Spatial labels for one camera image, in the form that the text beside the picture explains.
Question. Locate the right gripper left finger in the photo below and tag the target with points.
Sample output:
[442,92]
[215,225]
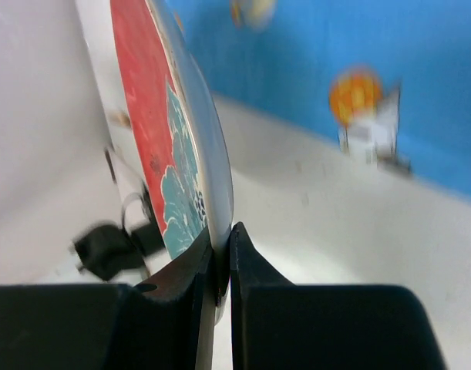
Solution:
[167,321]

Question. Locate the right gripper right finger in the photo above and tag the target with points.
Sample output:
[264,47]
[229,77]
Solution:
[256,337]

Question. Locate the red and teal plate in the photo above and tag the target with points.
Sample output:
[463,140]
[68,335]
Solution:
[177,132]

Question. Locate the blue space-print cloth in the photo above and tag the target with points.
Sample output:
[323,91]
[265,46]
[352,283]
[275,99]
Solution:
[326,66]

